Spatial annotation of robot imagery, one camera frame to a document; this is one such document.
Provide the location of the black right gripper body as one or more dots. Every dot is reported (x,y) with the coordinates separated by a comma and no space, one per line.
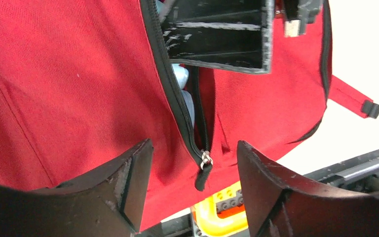
(296,15)

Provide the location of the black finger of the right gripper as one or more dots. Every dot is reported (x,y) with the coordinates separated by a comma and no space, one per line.
(233,35)

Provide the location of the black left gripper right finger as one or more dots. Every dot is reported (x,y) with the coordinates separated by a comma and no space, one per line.
(282,203)

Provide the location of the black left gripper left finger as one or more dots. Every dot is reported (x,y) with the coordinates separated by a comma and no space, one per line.
(107,201)

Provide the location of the light blue packaged item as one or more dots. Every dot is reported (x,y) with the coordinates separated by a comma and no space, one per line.
(182,76)

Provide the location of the red student backpack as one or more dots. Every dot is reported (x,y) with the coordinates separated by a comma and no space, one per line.
(82,81)

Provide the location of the orange letter e toy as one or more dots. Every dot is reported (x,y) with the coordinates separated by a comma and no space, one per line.
(227,201)

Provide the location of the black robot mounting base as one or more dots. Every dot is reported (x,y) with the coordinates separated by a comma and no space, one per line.
(351,174)

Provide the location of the dark grey square base plate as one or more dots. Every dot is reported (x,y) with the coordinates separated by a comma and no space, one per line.
(189,225)

